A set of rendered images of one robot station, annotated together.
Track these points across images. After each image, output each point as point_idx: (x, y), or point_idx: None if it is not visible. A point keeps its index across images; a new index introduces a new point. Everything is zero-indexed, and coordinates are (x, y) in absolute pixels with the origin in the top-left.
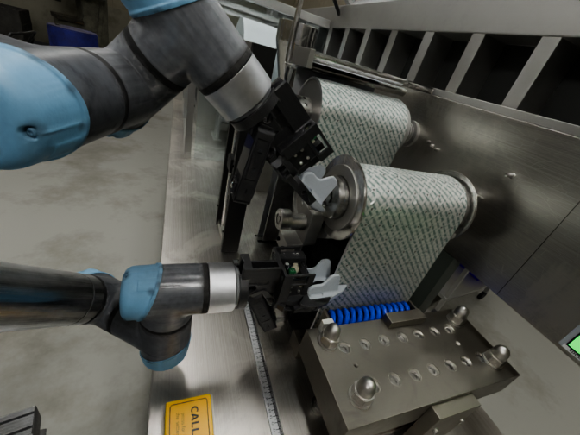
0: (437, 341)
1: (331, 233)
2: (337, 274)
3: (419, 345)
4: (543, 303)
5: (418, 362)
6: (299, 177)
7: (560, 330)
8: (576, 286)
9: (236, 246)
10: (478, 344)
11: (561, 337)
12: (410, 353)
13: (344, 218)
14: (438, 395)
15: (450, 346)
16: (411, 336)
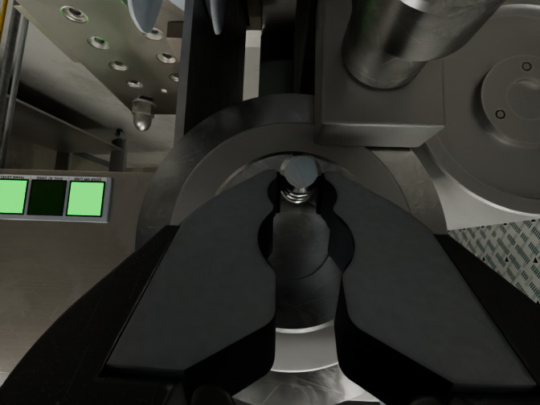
0: (159, 71)
1: (247, 115)
2: (141, 31)
3: (142, 48)
4: (142, 201)
5: (103, 30)
6: (337, 351)
7: (118, 189)
8: (130, 236)
9: None
10: (166, 105)
11: (113, 182)
12: (119, 29)
13: (198, 203)
14: (48, 26)
15: (153, 80)
16: (159, 47)
